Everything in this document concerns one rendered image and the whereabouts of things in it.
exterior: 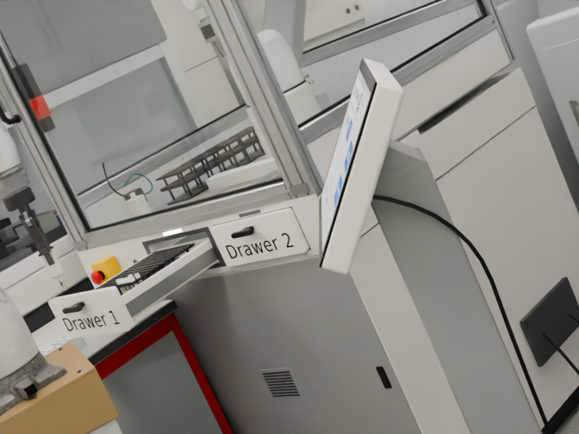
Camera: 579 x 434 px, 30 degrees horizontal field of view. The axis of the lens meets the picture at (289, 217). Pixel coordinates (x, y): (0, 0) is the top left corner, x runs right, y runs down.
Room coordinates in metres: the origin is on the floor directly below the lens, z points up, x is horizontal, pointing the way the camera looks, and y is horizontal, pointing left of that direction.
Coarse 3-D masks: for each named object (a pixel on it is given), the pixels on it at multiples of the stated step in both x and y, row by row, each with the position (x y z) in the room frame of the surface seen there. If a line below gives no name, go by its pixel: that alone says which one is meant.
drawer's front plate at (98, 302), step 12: (108, 288) 2.48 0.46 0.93; (60, 300) 2.64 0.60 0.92; (72, 300) 2.60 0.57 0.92; (84, 300) 2.56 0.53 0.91; (96, 300) 2.52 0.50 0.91; (108, 300) 2.49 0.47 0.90; (120, 300) 2.48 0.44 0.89; (60, 312) 2.66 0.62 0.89; (84, 312) 2.58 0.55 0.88; (96, 312) 2.54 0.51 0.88; (108, 312) 2.51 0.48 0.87; (120, 312) 2.47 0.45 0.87; (60, 324) 2.68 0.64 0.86; (72, 324) 2.64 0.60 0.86; (84, 324) 2.60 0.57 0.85; (108, 324) 2.53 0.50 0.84; (120, 324) 2.49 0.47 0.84; (132, 324) 2.48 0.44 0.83; (72, 336) 2.66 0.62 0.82; (84, 336) 2.62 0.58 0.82
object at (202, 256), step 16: (208, 240) 2.71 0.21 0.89; (192, 256) 2.66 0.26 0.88; (208, 256) 2.69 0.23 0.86; (160, 272) 2.59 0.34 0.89; (176, 272) 2.62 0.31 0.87; (192, 272) 2.65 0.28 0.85; (144, 288) 2.55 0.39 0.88; (160, 288) 2.57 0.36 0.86; (176, 288) 2.61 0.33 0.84; (128, 304) 2.51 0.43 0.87; (144, 304) 2.53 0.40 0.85
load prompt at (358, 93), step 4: (360, 80) 2.01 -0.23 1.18; (356, 84) 2.10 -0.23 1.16; (360, 84) 1.98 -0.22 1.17; (356, 88) 2.07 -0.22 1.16; (360, 88) 1.95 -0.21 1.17; (356, 92) 2.04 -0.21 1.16; (360, 92) 1.92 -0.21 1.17; (352, 96) 2.10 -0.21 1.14; (356, 96) 2.00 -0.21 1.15; (360, 96) 1.89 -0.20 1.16; (352, 100) 2.07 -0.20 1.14; (356, 100) 1.97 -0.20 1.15; (360, 100) 1.86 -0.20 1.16; (352, 104) 2.03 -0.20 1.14; (356, 104) 1.94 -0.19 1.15; (360, 104) 1.83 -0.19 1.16; (356, 108) 1.90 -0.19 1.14; (356, 112) 1.88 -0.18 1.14; (356, 116) 1.85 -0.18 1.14; (356, 120) 1.82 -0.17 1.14
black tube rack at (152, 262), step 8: (176, 248) 2.77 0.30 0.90; (184, 248) 2.72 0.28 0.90; (152, 256) 2.81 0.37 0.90; (160, 256) 2.75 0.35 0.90; (168, 256) 2.72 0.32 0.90; (176, 256) 2.68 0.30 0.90; (136, 264) 2.79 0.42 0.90; (144, 264) 2.74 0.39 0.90; (152, 264) 2.69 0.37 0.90; (160, 264) 2.64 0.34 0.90; (168, 264) 2.76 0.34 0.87; (128, 272) 2.73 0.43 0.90; (136, 272) 2.68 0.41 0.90; (144, 272) 2.64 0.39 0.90; (152, 272) 2.62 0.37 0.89; (112, 280) 2.73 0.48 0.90; (144, 280) 2.70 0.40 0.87
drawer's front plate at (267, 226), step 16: (288, 208) 2.46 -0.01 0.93; (224, 224) 2.63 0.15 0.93; (240, 224) 2.58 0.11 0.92; (256, 224) 2.54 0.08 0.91; (272, 224) 2.50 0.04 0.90; (288, 224) 2.46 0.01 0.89; (224, 240) 2.64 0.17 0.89; (240, 240) 2.60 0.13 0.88; (256, 240) 2.56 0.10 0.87; (304, 240) 2.46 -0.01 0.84; (224, 256) 2.66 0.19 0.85; (240, 256) 2.62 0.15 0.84; (256, 256) 2.58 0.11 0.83; (272, 256) 2.54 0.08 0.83
